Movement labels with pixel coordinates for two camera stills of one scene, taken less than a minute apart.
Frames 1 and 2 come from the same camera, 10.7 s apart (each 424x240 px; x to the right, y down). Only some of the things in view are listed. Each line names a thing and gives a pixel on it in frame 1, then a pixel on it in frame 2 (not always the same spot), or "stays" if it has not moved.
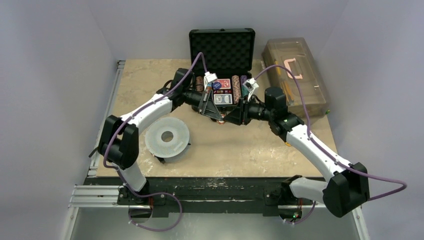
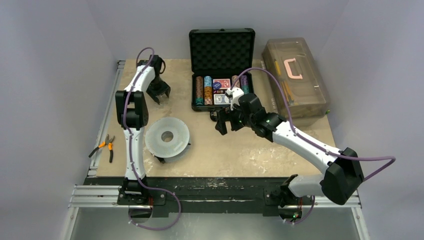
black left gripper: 208,108 -> 159,92
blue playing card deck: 223,99 stays
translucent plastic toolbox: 295,54 stays
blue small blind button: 217,85 stays
